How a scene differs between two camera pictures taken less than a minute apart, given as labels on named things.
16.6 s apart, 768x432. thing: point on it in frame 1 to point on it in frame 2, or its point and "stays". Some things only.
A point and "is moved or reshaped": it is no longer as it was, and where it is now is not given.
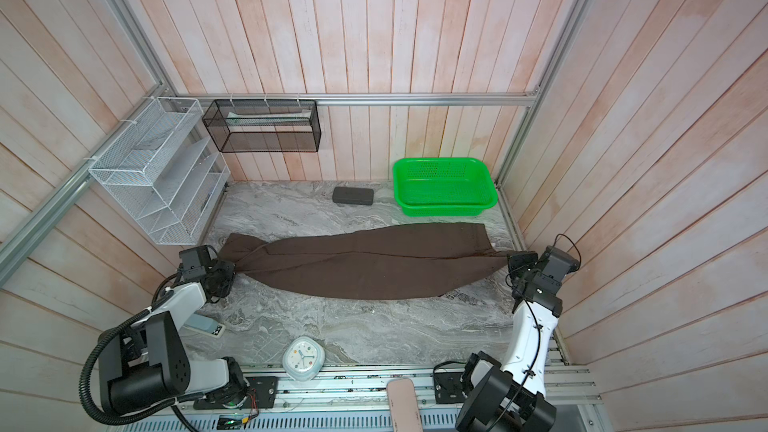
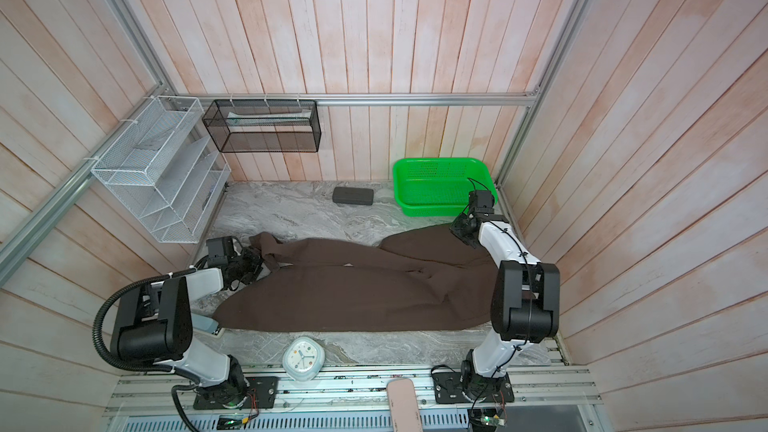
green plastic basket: x=443 y=187 stays
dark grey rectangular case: x=353 y=195 stays
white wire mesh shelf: x=166 y=171 stays
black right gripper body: x=522 y=266 to x=459 y=227
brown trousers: x=371 y=262 is moved or reshaped
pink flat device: x=404 y=410 stays
